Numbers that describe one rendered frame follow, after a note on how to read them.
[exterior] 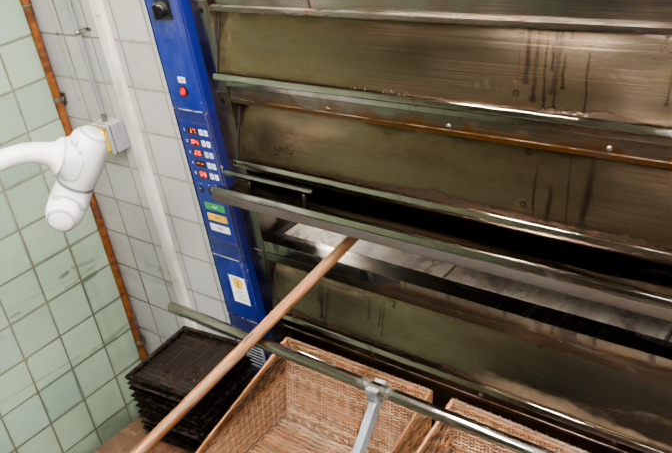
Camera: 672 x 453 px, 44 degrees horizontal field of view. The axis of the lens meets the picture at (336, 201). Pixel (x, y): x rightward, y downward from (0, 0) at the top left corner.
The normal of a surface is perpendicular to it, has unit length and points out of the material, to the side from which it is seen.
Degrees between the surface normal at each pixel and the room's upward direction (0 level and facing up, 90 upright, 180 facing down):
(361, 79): 70
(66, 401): 90
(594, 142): 90
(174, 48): 90
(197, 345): 0
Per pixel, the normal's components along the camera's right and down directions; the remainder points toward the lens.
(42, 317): 0.77, 0.18
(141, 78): -0.62, 0.44
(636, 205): -0.64, 0.11
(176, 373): -0.16, -0.88
